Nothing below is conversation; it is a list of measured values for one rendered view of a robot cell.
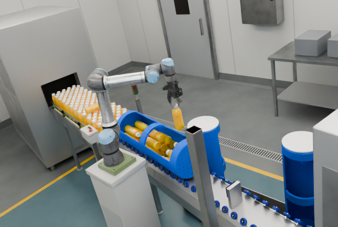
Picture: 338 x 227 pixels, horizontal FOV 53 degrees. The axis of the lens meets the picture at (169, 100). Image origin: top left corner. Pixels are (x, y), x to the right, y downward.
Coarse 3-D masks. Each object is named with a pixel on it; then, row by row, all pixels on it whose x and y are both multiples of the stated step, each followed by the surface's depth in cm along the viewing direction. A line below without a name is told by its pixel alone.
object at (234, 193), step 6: (228, 186) 212; (234, 186) 210; (240, 186) 214; (228, 192) 209; (234, 192) 211; (240, 192) 215; (228, 198) 212; (234, 198) 213; (240, 198) 217; (234, 204) 214
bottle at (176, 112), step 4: (176, 108) 243; (172, 112) 246; (176, 112) 243; (180, 112) 244; (176, 116) 244; (180, 116) 245; (176, 120) 246; (180, 120) 246; (176, 124) 247; (180, 124) 247; (176, 128) 249; (180, 128) 248
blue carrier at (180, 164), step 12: (120, 120) 297; (132, 120) 309; (144, 120) 312; (120, 132) 295; (144, 132) 268; (168, 132) 283; (180, 132) 259; (132, 144) 283; (144, 144) 265; (180, 144) 237; (156, 156) 252; (180, 156) 235; (168, 168) 244; (180, 168) 237
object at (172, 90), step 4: (176, 80) 233; (172, 84) 233; (176, 84) 232; (168, 88) 239; (172, 88) 236; (176, 88) 234; (180, 88) 236; (168, 92) 239; (172, 92) 234; (176, 92) 233; (180, 92) 235; (172, 96) 238; (176, 96) 234
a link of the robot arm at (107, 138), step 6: (102, 132) 237; (108, 132) 236; (114, 132) 238; (102, 138) 232; (108, 138) 232; (114, 138) 235; (102, 144) 234; (108, 144) 233; (114, 144) 235; (102, 150) 238; (108, 150) 234; (114, 150) 236
